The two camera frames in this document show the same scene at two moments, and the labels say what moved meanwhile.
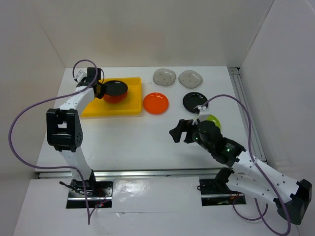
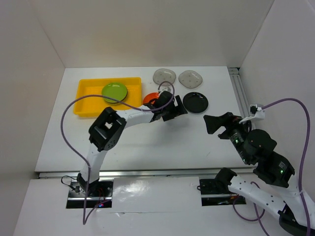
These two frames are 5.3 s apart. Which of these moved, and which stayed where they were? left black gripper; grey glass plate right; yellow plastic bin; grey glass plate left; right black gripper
Moved: left black gripper; right black gripper
Stayed: yellow plastic bin; grey glass plate right; grey glass plate left
